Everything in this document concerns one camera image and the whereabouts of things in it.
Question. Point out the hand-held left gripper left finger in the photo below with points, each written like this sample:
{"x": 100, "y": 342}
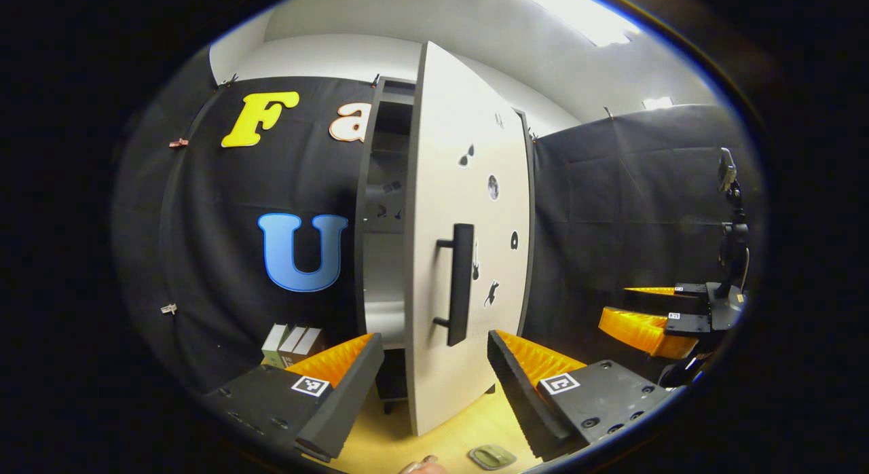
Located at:
{"x": 346, "y": 399}

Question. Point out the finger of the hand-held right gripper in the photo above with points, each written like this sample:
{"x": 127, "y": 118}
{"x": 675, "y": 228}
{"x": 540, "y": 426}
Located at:
{"x": 638, "y": 328}
{"x": 692, "y": 290}

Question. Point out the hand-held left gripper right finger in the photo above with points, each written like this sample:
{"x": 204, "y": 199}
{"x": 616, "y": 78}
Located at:
{"x": 524, "y": 403}

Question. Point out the dark grey cabinet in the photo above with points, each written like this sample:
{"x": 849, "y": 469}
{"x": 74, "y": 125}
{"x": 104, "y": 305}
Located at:
{"x": 383, "y": 189}

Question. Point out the beige cabinet door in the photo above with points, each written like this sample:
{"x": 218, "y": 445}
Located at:
{"x": 441, "y": 155}

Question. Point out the brown book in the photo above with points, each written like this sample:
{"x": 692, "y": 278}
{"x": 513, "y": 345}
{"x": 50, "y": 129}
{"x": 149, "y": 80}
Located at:
{"x": 309, "y": 343}

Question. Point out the light green book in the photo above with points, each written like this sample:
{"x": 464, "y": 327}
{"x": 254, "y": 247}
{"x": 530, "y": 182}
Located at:
{"x": 273, "y": 345}

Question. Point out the black backdrop cloth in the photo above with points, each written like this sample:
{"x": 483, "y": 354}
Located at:
{"x": 611, "y": 209}

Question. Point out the ceiling light panel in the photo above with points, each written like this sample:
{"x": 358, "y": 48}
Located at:
{"x": 657, "y": 103}
{"x": 584, "y": 15}

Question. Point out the silver cloth clip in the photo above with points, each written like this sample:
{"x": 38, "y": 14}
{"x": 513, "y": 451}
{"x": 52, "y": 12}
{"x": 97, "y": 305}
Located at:
{"x": 169, "y": 308}

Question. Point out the red cloth clip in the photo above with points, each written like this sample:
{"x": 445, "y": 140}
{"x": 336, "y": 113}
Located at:
{"x": 178, "y": 143}

